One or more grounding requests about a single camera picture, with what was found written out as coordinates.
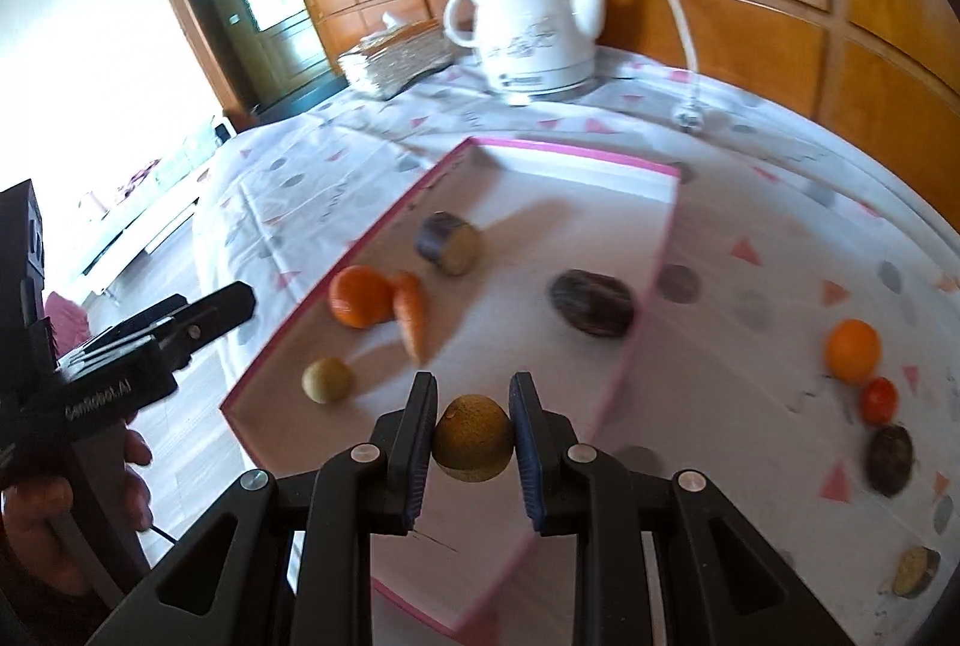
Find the small red tomato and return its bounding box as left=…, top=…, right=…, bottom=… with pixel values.
left=859, top=376, right=900, bottom=426

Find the dark brown passion fruit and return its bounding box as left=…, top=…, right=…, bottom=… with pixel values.
left=866, top=424, right=915, bottom=498

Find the dark red cloth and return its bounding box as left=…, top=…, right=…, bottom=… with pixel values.
left=41, top=289, right=92, bottom=351

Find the dark purple eggplant chunk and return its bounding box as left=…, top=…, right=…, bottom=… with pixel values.
left=550, top=269, right=638, bottom=339

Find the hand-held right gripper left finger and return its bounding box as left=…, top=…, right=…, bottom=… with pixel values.
left=86, top=372, right=440, bottom=646

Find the white power cord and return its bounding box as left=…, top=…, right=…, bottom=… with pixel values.
left=555, top=0, right=703, bottom=114

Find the silver embossed tissue box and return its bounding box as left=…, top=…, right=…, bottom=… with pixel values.
left=337, top=19, right=458, bottom=101

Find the orange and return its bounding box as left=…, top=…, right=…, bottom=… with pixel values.
left=823, top=319, right=883, bottom=386
left=328, top=265, right=398, bottom=330

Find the cut eggplant piece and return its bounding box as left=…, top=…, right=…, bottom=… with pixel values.
left=416, top=212, right=482, bottom=277
left=892, top=545, right=943, bottom=599

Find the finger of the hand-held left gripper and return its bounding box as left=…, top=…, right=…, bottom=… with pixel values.
left=79, top=293, right=190, bottom=353
left=150, top=282, right=257, bottom=371

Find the person's left hand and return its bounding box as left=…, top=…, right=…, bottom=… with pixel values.
left=0, top=427, right=155, bottom=587

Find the carrot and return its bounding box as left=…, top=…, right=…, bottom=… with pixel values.
left=391, top=271, right=431, bottom=366

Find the small yellow-green lime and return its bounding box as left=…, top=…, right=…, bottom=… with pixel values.
left=302, top=357, right=356, bottom=405

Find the white power plug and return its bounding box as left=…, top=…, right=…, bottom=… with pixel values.
left=675, top=98, right=710, bottom=134

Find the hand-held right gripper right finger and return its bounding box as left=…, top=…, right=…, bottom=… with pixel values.
left=508, top=372, right=856, bottom=646

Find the pink-edged shallow tray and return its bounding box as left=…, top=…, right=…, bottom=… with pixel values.
left=220, top=136, right=682, bottom=639

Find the yellow-brown lemon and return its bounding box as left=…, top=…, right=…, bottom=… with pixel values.
left=431, top=394, right=517, bottom=483

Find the white patterned tablecloth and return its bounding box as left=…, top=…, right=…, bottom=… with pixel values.
left=191, top=41, right=960, bottom=646

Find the white floral ceramic kettle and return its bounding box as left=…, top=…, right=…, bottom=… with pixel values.
left=444, top=0, right=613, bottom=92

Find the wooden door with glass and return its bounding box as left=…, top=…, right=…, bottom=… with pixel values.
left=145, top=0, right=350, bottom=126

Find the silver kettle base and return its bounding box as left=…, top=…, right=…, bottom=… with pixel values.
left=491, top=70, right=602, bottom=107

